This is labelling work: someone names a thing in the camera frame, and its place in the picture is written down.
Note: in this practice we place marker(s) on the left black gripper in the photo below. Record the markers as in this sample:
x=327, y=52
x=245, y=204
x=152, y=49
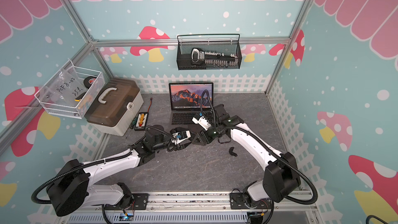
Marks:
x=178, y=128

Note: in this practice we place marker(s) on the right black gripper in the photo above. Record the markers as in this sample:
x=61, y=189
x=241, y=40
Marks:
x=201, y=138

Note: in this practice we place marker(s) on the black mouse battery cover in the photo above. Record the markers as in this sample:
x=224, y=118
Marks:
x=232, y=153

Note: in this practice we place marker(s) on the grey laptop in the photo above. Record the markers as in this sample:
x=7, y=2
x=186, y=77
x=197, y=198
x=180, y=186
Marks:
x=189, y=99

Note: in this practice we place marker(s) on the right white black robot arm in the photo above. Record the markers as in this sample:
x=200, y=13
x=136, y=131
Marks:
x=281, y=175

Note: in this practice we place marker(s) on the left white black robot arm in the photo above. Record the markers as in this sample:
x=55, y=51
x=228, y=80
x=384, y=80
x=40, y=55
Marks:
x=76, y=184

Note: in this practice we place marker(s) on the black board yellow connectors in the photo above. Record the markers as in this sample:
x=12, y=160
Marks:
x=141, y=121

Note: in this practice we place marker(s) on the brown lid storage box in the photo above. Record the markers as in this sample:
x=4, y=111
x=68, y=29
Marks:
x=115, y=107

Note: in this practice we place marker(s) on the socket set in basket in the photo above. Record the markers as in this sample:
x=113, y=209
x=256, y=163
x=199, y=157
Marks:
x=208, y=59

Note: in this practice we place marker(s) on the yellow tool in basket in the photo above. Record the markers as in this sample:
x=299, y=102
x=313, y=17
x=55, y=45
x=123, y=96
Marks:
x=79, y=97

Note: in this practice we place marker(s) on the black tape roll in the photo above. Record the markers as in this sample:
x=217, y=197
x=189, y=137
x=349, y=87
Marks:
x=89, y=81

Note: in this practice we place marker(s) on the clear labelled plastic bag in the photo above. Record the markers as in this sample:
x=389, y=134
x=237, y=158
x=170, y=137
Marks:
x=67, y=87

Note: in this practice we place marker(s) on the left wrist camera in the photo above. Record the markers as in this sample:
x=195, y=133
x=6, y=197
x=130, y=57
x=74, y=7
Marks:
x=182, y=135

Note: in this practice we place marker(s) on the green handled screwdriver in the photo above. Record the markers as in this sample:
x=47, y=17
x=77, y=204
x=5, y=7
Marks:
x=133, y=123

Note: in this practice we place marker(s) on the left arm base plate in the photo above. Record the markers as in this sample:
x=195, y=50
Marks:
x=137, y=201

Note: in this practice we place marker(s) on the black mesh wall basket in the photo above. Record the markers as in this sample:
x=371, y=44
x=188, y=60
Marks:
x=220, y=43

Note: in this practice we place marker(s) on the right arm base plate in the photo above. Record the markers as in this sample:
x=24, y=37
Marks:
x=240, y=200

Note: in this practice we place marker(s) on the aluminium mounting rail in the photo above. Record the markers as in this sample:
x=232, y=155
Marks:
x=201, y=201

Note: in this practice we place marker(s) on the white wire wall basket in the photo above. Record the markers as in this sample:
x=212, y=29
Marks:
x=54, y=105

